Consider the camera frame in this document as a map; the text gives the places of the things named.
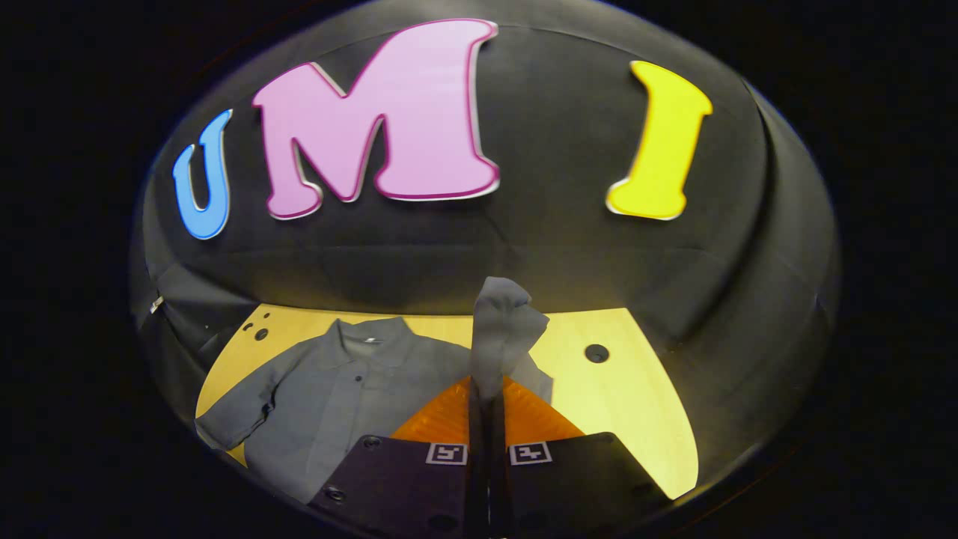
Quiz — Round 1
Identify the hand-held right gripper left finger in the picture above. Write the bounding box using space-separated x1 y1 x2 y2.
308 374 487 539

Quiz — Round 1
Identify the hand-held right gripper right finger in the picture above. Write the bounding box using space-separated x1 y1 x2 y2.
486 374 671 539

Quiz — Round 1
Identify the grey collared shirt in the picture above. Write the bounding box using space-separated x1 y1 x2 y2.
196 277 555 504

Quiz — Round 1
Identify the black backdrop cloth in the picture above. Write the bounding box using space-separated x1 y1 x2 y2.
131 4 839 495

